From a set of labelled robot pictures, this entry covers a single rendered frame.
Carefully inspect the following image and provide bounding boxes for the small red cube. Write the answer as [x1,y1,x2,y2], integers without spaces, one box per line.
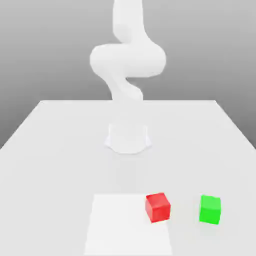
[145,192,172,224]

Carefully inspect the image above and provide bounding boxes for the small green cube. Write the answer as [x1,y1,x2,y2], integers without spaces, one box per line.
[198,194,222,225]

